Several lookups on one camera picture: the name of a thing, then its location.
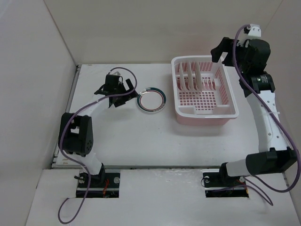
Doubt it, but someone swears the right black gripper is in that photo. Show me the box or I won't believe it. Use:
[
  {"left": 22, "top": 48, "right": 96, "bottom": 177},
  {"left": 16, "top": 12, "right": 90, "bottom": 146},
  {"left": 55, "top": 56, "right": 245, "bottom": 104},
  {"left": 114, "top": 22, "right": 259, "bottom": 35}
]
[{"left": 211, "top": 37, "right": 249, "bottom": 74}]

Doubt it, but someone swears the green red ring plate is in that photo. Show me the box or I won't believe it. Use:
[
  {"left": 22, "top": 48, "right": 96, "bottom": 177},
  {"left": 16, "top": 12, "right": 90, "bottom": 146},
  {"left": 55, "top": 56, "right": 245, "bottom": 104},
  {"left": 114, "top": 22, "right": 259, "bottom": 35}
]
[{"left": 136, "top": 87, "right": 166, "bottom": 114}]

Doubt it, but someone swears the green quatrefoil plate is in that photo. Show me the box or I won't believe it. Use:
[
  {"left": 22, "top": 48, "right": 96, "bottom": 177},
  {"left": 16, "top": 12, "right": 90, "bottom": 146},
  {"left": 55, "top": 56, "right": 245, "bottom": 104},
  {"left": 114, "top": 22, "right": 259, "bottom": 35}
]
[{"left": 195, "top": 62, "right": 202, "bottom": 92}]

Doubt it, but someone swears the orange sunburst plate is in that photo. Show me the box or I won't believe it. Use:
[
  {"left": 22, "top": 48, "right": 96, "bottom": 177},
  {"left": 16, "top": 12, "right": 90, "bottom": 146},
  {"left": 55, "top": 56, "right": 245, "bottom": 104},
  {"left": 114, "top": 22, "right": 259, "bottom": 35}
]
[
  {"left": 186, "top": 62, "right": 195, "bottom": 92},
  {"left": 179, "top": 63, "right": 187, "bottom": 91}
]

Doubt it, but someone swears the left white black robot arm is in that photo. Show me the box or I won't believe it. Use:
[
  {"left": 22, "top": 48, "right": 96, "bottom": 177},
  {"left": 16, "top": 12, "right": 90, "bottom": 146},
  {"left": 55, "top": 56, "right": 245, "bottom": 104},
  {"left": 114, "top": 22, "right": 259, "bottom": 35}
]
[{"left": 58, "top": 72, "right": 138, "bottom": 187}]

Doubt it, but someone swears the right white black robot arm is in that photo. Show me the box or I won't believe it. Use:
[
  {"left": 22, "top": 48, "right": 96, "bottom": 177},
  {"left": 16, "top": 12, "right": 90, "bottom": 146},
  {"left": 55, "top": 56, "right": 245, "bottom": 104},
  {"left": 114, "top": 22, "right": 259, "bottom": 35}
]
[{"left": 206, "top": 37, "right": 297, "bottom": 186}]

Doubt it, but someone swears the pink white dish rack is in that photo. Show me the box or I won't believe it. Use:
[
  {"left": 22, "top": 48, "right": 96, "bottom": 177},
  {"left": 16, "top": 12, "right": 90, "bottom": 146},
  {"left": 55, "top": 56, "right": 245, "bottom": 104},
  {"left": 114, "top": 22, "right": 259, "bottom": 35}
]
[{"left": 171, "top": 56, "right": 239, "bottom": 126}]

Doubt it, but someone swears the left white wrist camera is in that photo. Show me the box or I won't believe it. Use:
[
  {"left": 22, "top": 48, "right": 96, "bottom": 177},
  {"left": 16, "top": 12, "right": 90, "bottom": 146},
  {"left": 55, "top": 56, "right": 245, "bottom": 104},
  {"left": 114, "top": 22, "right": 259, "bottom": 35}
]
[{"left": 110, "top": 71, "right": 121, "bottom": 77}]

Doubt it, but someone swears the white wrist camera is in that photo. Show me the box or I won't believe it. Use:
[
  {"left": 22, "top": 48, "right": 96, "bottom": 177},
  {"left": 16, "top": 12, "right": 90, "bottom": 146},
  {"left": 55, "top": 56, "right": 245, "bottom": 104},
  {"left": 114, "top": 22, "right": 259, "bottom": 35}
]
[
  {"left": 240, "top": 24, "right": 261, "bottom": 44},
  {"left": 110, "top": 71, "right": 121, "bottom": 77}
]

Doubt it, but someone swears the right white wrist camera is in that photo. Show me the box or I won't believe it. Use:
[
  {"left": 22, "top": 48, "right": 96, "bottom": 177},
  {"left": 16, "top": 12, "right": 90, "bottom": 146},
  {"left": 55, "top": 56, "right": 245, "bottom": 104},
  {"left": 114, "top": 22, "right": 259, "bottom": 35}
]
[{"left": 240, "top": 24, "right": 261, "bottom": 44}]

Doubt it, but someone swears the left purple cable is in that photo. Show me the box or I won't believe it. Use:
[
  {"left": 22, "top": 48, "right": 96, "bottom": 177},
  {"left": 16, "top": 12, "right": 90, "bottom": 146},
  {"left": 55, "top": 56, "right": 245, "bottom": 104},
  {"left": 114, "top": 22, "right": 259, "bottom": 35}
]
[{"left": 57, "top": 67, "right": 138, "bottom": 224}]

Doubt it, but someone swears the purple cable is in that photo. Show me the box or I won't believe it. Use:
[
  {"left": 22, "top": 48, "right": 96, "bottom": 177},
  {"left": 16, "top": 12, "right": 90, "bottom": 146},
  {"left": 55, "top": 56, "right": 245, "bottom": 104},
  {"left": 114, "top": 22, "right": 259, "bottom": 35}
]
[
  {"left": 57, "top": 67, "right": 138, "bottom": 224},
  {"left": 232, "top": 24, "right": 301, "bottom": 206}
]

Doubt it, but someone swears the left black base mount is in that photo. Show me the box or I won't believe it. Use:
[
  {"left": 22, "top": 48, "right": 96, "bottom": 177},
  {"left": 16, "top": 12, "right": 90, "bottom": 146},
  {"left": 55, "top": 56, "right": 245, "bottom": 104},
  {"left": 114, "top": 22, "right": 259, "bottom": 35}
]
[{"left": 74, "top": 172, "right": 120, "bottom": 198}]

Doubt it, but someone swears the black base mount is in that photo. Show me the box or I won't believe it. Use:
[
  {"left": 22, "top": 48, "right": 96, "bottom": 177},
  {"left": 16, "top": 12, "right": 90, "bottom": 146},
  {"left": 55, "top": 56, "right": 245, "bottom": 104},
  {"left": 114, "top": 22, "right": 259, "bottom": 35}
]
[
  {"left": 74, "top": 172, "right": 120, "bottom": 198},
  {"left": 201, "top": 169, "right": 249, "bottom": 198}
]

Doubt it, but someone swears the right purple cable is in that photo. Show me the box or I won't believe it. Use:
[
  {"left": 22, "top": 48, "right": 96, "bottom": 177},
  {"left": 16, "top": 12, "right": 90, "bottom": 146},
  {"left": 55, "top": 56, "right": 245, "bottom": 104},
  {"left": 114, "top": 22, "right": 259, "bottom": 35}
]
[{"left": 232, "top": 24, "right": 301, "bottom": 206}]

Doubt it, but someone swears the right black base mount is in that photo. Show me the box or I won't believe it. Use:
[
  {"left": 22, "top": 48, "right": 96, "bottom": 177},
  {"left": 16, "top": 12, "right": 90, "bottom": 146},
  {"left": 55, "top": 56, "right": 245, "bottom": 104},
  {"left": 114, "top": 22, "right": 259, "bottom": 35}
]
[{"left": 201, "top": 169, "right": 249, "bottom": 198}]

